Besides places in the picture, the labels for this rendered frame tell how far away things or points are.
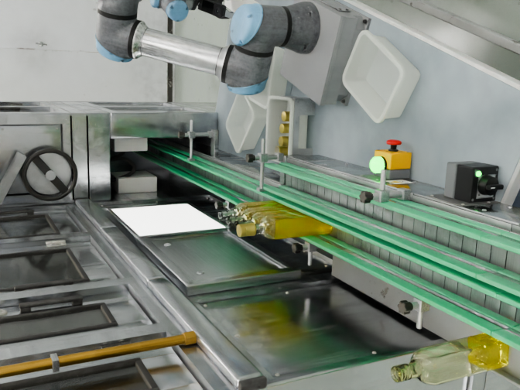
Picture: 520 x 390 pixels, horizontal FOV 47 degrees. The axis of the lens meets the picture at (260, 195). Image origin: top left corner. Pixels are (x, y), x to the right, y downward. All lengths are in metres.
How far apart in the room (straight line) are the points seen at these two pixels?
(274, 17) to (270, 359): 0.96
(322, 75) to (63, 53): 3.76
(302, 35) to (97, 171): 1.18
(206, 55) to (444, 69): 0.69
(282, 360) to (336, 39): 0.91
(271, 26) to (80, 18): 3.73
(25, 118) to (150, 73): 3.06
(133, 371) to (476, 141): 0.91
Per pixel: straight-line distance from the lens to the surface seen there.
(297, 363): 1.27
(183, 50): 1.83
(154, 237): 1.96
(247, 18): 1.73
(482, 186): 1.37
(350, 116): 1.84
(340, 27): 1.74
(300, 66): 1.90
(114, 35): 1.88
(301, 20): 1.79
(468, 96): 1.49
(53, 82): 5.32
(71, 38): 5.34
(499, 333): 1.20
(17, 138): 2.55
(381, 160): 1.58
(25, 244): 2.10
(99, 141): 2.58
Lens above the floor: 1.82
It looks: 27 degrees down
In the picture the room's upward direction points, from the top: 94 degrees counter-clockwise
